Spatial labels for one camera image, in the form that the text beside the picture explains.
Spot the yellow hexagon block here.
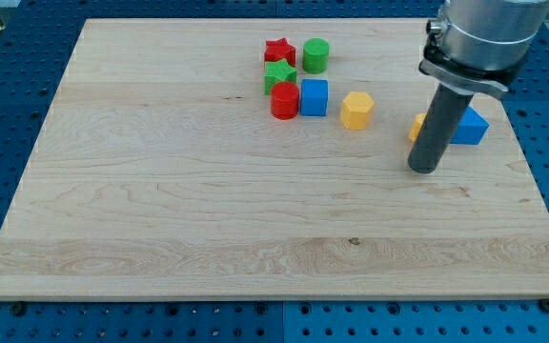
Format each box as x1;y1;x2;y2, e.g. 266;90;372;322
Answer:
340;91;376;131

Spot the black bolt front left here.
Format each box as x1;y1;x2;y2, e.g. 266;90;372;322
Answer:
10;302;26;316

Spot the blue triangle block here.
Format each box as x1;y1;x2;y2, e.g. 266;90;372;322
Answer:
451;107;490;145

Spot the green star block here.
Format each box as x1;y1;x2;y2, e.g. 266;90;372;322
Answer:
264;59;297;95

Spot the blue cube block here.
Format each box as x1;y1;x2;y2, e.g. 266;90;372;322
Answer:
300;79;329;116

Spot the wooden board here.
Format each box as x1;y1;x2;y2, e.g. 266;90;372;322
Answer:
0;19;549;301

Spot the black bolt front right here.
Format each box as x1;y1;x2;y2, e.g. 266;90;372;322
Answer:
539;298;549;313

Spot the green cylinder block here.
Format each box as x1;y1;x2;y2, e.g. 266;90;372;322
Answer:
302;38;330;74

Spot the black bolt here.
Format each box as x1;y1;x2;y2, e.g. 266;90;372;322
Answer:
539;298;549;313
10;302;26;316

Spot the red cylinder block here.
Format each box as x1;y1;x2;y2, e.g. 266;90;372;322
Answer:
271;81;299;120

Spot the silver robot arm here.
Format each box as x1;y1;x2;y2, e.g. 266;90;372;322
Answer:
419;0;549;99

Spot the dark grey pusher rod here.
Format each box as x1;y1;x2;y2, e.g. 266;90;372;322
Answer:
407;84;474;173

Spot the red star block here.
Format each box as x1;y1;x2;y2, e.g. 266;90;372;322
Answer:
264;37;296;67

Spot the yellow block behind rod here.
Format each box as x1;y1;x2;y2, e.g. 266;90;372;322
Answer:
408;112;426;142

